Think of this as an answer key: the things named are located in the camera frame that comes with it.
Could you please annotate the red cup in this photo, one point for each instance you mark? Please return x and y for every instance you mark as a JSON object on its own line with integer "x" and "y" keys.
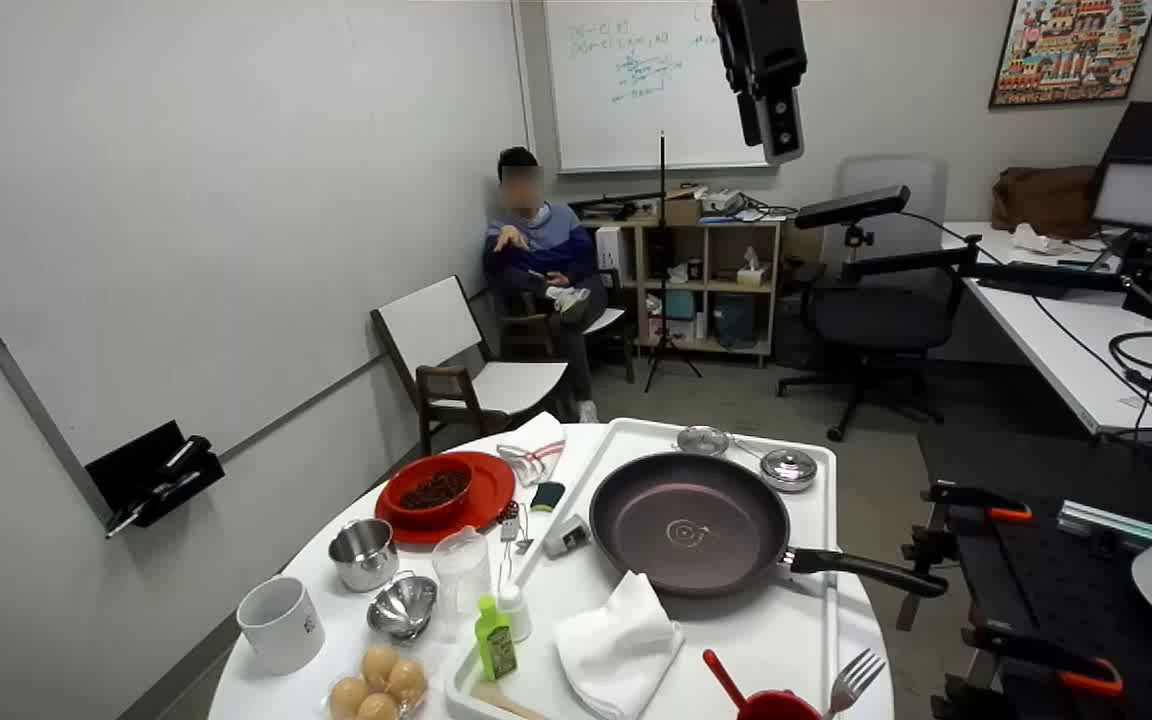
{"x": 777, "y": 707}

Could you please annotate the black stereo camera bar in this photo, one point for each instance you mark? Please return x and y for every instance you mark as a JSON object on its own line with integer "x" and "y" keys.
{"x": 849, "y": 206}

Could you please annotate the small silver dish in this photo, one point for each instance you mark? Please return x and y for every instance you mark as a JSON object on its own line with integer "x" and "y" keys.
{"x": 703, "y": 438}

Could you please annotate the black frying pan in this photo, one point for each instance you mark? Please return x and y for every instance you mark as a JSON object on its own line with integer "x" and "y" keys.
{"x": 698, "y": 535}

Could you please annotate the red bowl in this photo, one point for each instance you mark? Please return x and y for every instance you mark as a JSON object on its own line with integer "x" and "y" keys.
{"x": 433, "y": 490}
{"x": 498, "y": 486}

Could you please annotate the black tripod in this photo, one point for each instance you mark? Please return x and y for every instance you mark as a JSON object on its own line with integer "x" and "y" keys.
{"x": 661, "y": 240}

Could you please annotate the white seat chair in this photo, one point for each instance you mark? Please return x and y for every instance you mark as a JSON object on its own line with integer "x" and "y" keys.
{"x": 605, "y": 323}

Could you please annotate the small stainless steel bowl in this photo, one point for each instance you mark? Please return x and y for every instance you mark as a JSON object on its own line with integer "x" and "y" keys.
{"x": 402, "y": 611}

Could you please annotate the red striped white packet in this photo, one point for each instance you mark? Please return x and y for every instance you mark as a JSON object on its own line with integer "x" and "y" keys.
{"x": 538, "y": 444}

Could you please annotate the large blank wall whiteboard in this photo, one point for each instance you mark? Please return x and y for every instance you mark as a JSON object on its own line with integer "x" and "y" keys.
{"x": 203, "y": 240}

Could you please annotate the green plastic bottle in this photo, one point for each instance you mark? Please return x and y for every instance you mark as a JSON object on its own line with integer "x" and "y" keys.
{"x": 498, "y": 644}

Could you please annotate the small wall whiteboard with writing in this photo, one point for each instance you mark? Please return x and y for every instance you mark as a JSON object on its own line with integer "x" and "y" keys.
{"x": 658, "y": 122}

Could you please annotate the white cloth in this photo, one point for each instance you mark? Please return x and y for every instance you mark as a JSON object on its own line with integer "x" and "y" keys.
{"x": 618, "y": 644}

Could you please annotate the tan bread roll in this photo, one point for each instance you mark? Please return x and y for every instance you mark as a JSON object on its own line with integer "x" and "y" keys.
{"x": 377, "y": 711}
{"x": 382, "y": 662}
{"x": 409, "y": 681}
{"x": 350, "y": 693}

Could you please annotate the white plastic tray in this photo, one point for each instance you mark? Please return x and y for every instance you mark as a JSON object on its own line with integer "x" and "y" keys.
{"x": 760, "y": 641}

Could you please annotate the black marker tray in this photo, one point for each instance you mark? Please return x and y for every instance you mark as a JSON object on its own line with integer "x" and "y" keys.
{"x": 151, "y": 475}

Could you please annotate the round silver lid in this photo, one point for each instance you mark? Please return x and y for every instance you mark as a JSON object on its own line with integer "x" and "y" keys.
{"x": 790, "y": 471}

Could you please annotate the small white bottle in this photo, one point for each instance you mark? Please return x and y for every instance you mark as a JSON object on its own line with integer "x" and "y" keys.
{"x": 514, "y": 614}

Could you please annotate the black office chair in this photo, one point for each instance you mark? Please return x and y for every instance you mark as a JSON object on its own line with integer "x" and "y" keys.
{"x": 877, "y": 315}

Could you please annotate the cardboard box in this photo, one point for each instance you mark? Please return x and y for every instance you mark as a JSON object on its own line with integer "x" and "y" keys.
{"x": 1042, "y": 203}

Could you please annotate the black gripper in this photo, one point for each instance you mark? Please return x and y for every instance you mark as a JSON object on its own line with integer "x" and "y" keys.
{"x": 760, "y": 41}

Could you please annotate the colourful wall poster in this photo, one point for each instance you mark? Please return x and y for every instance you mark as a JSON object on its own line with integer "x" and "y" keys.
{"x": 1070, "y": 45}

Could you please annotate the wooden shelf unit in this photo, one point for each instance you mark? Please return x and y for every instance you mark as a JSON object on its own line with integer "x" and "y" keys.
{"x": 703, "y": 286}

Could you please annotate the black breadboard table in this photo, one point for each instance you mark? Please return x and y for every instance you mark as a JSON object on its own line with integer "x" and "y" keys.
{"x": 1070, "y": 602}

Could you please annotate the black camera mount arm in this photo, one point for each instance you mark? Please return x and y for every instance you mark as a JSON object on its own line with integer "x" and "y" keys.
{"x": 920, "y": 262}

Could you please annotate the silver fork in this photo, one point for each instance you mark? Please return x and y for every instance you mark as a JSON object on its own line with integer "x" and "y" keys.
{"x": 858, "y": 674}

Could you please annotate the white desk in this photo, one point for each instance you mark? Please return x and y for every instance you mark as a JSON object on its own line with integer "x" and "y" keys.
{"x": 1070, "y": 352}

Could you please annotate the stainless steel cup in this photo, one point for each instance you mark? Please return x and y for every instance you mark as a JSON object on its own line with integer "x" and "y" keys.
{"x": 361, "y": 554}

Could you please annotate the white folding chair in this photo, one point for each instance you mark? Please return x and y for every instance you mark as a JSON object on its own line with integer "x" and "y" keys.
{"x": 431, "y": 325}

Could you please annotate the teal metal bar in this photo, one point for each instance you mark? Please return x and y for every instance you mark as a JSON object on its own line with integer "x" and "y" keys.
{"x": 1110, "y": 520}

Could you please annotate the clear plastic measuring cup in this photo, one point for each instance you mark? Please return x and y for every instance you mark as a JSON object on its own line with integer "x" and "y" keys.
{"x": 460, "y": 575}

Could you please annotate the seated person blue sweater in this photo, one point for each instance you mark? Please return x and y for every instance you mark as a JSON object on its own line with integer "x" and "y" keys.
{"x": 540, "y": 246}

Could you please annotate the white mug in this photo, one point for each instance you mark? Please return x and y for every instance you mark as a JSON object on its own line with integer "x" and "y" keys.
{"x": 281, "y": 625}

